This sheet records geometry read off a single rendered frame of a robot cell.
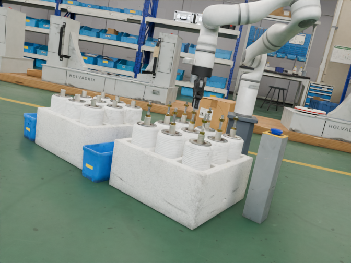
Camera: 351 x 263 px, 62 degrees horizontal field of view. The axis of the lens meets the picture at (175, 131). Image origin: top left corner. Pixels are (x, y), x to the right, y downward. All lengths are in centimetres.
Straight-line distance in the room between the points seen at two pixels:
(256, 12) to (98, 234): 85
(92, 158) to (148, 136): 24
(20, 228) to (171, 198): 43
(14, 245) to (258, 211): 74
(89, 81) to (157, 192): 245
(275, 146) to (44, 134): 102
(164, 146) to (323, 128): 229
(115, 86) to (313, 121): 201
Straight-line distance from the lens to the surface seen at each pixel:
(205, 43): 105
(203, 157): 91
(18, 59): 414
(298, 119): 302
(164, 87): 301
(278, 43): 126
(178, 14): 583
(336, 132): 313
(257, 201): 107
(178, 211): 95
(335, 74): 738
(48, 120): 145
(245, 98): 145
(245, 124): 144
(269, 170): 103
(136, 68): 588
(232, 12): 107
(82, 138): 124
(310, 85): 645
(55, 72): 352
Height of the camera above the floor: 47
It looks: 12 degrees down
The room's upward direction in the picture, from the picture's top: 10 degrees clockwise
